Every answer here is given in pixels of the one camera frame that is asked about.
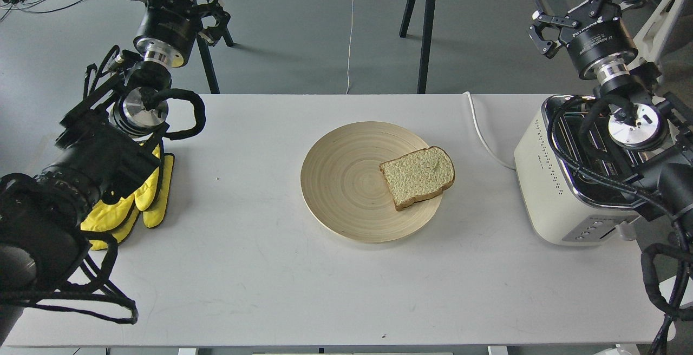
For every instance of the slice of bread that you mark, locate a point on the slice of bread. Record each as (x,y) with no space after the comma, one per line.
(418,176)

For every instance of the round wooden plate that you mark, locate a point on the round wooden plate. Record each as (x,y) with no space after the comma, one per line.
(345,190)

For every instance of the yellow cloth glove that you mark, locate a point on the yellow cloth glove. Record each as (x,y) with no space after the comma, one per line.
(148,203)

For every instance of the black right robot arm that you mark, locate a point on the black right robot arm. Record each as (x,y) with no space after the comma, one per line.
(639,121)

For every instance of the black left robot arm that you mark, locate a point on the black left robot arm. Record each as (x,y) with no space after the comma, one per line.
(128,107)

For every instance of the white office chair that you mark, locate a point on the white office chair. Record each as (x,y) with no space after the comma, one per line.
(667,29)

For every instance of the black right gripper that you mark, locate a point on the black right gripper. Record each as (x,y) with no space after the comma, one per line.
(598,38)

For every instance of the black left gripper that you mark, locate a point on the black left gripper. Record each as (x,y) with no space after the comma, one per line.
(165,27)

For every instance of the cream white toaster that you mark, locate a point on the cream white toaster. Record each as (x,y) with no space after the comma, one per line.
(564,207)

